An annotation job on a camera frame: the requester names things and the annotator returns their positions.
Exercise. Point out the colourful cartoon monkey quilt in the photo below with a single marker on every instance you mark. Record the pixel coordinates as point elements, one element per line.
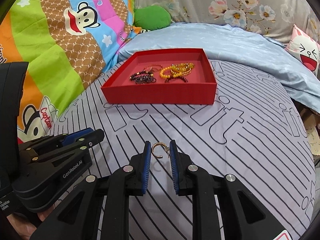
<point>67,44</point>

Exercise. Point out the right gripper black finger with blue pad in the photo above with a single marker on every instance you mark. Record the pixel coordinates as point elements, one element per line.
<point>98,208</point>
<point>223,208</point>

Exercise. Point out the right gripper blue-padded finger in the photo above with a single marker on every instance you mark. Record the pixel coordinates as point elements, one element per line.
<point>73,137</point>

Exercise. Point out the white pink cartoon pillow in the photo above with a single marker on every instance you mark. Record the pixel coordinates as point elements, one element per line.
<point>304,49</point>

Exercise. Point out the red jewelry tray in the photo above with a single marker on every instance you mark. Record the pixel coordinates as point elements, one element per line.
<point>200,88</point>

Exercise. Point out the grey floral pillow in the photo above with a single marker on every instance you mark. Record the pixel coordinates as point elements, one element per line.
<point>271,18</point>

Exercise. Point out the green plush cushion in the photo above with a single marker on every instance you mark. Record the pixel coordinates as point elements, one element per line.
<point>152,18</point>

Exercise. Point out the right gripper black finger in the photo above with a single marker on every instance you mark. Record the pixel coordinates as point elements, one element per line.
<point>72,154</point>

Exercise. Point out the light blue blanket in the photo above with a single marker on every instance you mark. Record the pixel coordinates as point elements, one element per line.
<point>226,43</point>

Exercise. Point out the thin gold bangle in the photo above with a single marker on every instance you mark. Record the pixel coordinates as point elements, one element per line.
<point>153,68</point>

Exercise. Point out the gold hoop earring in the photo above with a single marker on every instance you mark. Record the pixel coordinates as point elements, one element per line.
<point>160,147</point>

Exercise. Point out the person's hand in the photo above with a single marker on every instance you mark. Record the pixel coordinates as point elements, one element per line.
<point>23,227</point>

